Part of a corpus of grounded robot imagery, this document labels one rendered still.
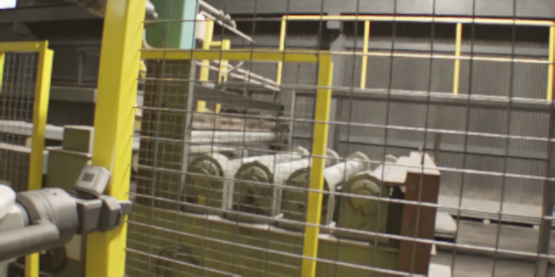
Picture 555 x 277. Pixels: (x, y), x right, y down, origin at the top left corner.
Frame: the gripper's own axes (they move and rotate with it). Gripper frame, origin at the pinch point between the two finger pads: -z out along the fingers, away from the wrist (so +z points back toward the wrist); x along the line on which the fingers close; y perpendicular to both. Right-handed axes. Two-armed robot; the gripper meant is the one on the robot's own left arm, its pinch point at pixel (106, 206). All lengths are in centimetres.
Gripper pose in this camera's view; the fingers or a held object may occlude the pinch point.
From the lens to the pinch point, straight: 77.2
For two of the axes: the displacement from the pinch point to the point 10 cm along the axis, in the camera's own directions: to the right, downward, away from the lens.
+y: 0.8, -10.0, 0.1
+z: -3.2, -0.4, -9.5
